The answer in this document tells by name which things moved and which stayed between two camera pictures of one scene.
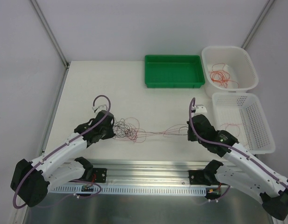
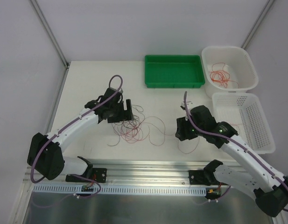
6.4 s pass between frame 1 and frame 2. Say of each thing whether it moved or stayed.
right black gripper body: moved
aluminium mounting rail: stayed
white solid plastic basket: stayed
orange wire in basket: stayed
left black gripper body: moved
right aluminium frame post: stayed
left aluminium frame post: stayed
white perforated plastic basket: stayed
